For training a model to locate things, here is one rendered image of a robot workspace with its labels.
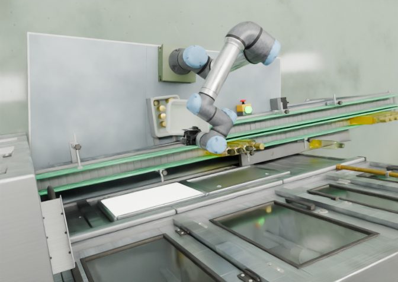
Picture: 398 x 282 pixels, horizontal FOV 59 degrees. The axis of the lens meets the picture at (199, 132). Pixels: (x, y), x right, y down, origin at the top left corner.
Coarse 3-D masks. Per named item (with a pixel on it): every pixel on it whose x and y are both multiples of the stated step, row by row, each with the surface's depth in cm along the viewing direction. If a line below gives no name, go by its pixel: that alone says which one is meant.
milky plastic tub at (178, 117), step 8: (168, 104) 169; (176, 104) 178; (184, 104) 180; (168, 112) 169; (176, 112) 178; (184, 112) 180; (168, 120) 169; (176, 120) 178; (184, 120) 180; (192, 120) 182; (200, 120) 184; (168, 128) 169; (176, 128) 179; (184, 128) 180; (200, 128) 184; (208, 128) 179
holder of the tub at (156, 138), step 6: (150, 102) 196; (150, 108) 197; (150, 114) 199; (150, 120) 201; (150, 126) 202; (150, 132) 204; (156, 138) 205; (174, 138) 210; (156, 144) 205; (162, 144) 204; (168, 144) 203
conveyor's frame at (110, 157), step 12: (360, 96) 277; (372, 96) 268; (300, 108) 237; (180, 144) 199; (96, 156) 190; (108, 156) 183; (120, 156) 184; (36, 168) 174; (48, 168) 169; (60, 168) 171
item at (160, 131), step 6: (162, 96) 197; (168, 96) 199; (174, 96) 200; (162, 102) 205; (156, 108) 203; (156, 114) 203; (156, 120) 203; (162, 120) 205; (156, 126) 196; (156, 132) 196; (162, 132) 205; (168, 132) 203
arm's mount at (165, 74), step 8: (160, 48) 204; (168, 48) 199; (176, 48) 201; (160, 56) 202; (168, 56) 199; (160, 64) 202; (168, 64) 199; (160, 72) 203; (168, 72) 200; (192, 72) 206; (160, 80) 204; (168, 80) 200; (176, 80) 202; (184, 80) 204; (192, 80) 206
